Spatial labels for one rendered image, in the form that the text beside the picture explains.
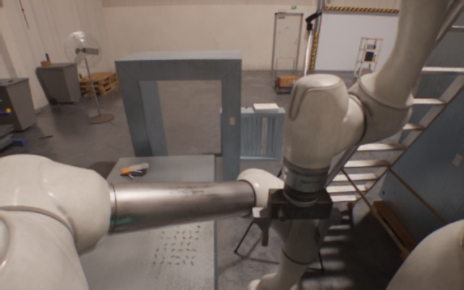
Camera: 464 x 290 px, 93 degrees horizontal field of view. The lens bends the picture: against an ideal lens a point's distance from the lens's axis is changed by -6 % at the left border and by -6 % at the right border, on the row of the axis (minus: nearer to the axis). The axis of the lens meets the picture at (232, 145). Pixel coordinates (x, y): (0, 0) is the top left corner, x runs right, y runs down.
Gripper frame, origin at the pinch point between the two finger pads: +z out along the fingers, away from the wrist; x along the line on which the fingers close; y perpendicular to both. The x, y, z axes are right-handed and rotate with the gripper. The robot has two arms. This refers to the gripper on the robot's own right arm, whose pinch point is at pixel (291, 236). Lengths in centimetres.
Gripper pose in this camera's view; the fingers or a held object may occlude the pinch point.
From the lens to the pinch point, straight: 62.2
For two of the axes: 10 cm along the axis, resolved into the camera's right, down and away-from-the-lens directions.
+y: -0.1, 4.8, -8.8
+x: 10.0, 0.0, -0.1
